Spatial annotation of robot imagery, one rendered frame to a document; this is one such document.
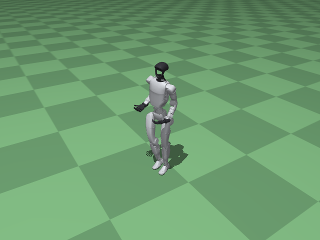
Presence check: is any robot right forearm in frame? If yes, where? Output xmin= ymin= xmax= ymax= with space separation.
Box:
xmin=144 ymin=95 xmax=150 ymax=105

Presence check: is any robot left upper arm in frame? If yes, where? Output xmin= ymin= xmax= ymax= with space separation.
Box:
xmin=165 ymin=84 xmax=177 ymax=107

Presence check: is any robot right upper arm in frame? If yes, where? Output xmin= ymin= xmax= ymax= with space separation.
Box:
xmin=146 ymin=75 xmax=153 ymax=84

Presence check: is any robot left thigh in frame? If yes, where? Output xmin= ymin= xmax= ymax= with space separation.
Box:
xmin=160 ymin=114 xmax=174 ymax=149

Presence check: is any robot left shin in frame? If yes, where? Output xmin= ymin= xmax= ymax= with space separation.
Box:
xmin=161 ymin=142 xmax=171 ymax=167

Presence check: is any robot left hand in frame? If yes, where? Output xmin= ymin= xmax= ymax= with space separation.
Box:
xmin=152 ymin=118 xmax=171 ymax=125

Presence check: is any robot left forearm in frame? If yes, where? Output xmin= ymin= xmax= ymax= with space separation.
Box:
xmin=166 ymin=101 xmax=178 ymax=123

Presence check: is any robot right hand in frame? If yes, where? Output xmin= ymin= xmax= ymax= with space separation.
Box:
xmin=134 ymin=102 xmax=149 ymax=112

